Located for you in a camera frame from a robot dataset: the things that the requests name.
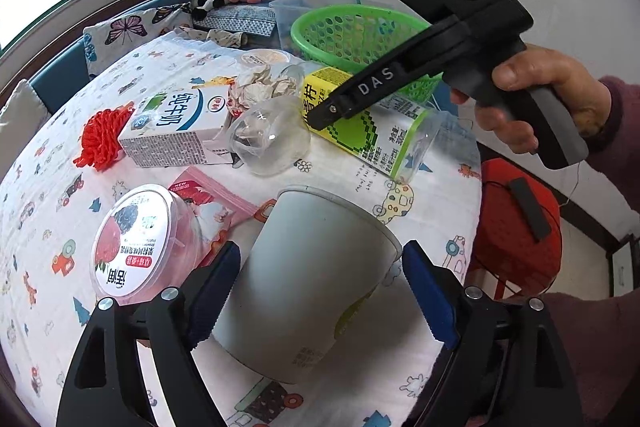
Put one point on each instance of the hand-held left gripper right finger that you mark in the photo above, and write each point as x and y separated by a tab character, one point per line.
429	297

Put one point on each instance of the cartoon printed blanket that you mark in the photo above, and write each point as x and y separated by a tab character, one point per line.
75	217

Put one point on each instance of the red plastic stool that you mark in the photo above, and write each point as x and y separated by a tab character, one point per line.
510	247

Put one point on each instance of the red foam fruit net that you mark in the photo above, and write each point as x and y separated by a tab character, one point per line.
102	137

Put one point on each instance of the pink snack wrapper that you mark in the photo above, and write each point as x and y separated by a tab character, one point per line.
222	202

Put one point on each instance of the clear plastic storage box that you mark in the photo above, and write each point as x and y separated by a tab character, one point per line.
300	7

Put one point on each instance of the round clear plastic lid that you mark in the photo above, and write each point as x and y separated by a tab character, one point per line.
265	57

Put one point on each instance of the yellow green drink carton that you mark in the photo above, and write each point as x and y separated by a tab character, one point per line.
372	144

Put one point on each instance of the white paper cup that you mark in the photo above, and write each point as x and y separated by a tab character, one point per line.
300	267

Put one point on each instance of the grey patterned mat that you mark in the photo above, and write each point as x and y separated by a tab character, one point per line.
240	21

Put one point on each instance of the person's maroon sweater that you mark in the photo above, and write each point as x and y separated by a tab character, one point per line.
600	347

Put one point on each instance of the small printed cloth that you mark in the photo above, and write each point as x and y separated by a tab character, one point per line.
220	38

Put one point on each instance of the blue sofa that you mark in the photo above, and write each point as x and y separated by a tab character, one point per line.
55	77

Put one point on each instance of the person's right forearm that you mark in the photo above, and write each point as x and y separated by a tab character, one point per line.
622	127

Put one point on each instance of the green plastic basket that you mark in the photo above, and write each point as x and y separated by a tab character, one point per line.
325	32

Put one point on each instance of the white pillow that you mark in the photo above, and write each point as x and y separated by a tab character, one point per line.
20	122

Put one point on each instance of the white blue milk carton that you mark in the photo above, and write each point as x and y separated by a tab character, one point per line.
170	119

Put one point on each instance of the pink yogurt cup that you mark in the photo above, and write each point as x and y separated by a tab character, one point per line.
135	242

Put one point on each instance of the butterfly print pillow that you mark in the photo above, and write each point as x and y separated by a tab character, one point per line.
130	32

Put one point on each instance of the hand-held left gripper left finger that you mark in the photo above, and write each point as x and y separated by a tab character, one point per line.
216	292

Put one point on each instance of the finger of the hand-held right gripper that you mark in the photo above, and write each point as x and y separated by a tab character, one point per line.
330	109

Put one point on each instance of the person's right hand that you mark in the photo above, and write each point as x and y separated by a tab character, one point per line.
555	67

